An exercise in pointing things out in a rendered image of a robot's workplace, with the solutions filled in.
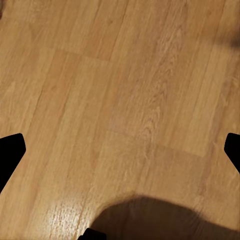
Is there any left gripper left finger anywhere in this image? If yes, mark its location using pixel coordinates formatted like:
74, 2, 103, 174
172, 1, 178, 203
0, 133, 26, 193

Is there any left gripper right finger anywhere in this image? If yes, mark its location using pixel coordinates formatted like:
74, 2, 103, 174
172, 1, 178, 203
224, 133, 240, 173

